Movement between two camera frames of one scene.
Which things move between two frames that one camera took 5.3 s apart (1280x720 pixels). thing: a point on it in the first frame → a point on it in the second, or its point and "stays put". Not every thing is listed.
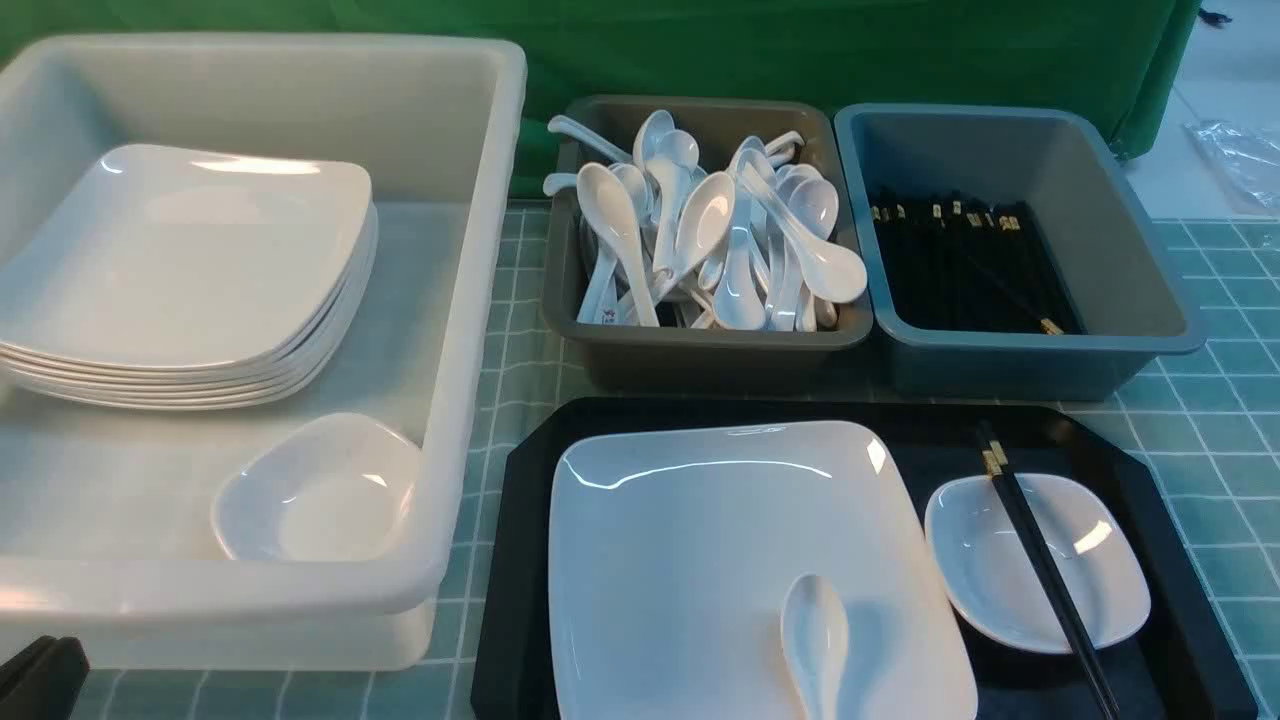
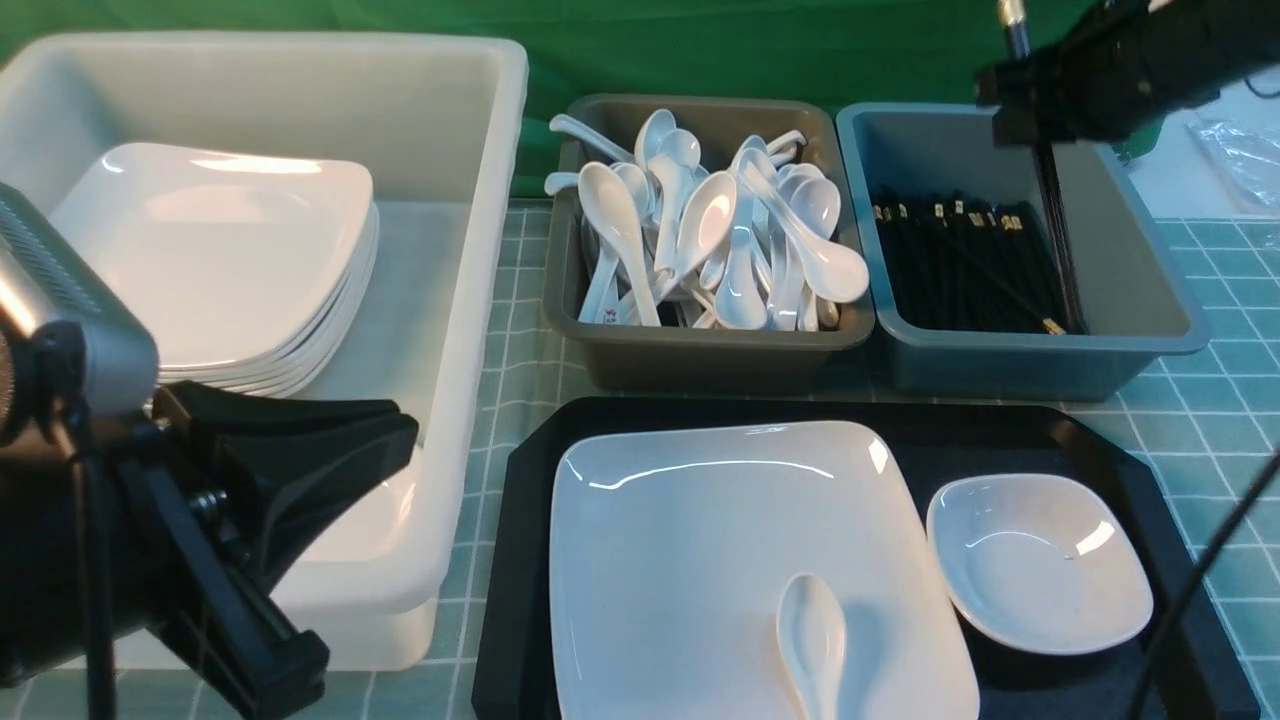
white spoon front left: [606, 198] stays put
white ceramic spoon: [815, 634] stays put
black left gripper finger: [40, 681] → [269, 458]
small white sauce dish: [1091, 533] stays put
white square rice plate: [672, 548] stays put
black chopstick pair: [1052, 574] → [1066, 258]
